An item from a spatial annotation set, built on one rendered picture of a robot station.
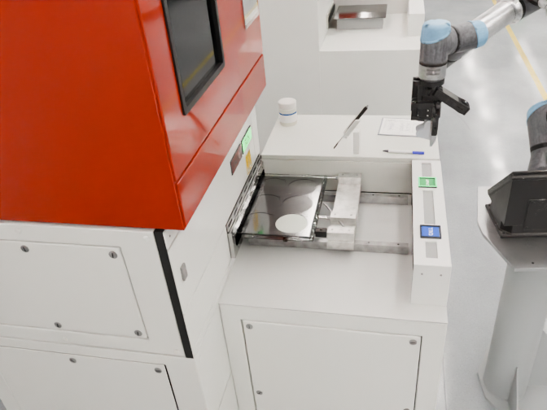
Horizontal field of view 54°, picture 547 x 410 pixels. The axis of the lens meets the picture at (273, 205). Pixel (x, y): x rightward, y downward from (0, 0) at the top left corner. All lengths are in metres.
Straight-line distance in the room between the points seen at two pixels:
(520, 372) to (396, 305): 0.87
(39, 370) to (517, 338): 1.58
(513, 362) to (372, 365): 0.75
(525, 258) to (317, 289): 0.62
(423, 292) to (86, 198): 0.88
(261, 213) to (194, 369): 0.55
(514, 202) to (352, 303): 0.58
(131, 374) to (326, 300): 0.57
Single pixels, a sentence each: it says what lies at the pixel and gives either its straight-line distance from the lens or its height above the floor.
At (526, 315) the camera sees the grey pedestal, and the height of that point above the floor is 0.48.
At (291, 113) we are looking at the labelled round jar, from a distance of 2.10.
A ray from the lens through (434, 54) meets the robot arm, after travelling 1.54.
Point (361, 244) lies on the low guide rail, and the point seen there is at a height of 0.85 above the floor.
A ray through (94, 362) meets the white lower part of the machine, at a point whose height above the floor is 0.76.
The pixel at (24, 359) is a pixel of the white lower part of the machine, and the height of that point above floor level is 0.73.
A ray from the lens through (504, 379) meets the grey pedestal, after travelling 2.30.
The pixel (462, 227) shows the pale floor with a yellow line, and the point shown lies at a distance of 3.22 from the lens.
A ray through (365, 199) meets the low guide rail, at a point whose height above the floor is 0.84.
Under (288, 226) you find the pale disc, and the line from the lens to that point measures 1.66.
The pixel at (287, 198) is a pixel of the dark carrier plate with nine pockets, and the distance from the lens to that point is 1.79.
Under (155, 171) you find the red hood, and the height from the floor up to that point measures 1.37.
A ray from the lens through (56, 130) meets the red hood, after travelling 1.13.
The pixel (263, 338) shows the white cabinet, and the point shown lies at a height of 0.69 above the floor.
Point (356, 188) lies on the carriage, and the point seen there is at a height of 0.88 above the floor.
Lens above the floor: 1.87
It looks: 34 degrees down
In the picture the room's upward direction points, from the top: 6 degrees counter-clockwise
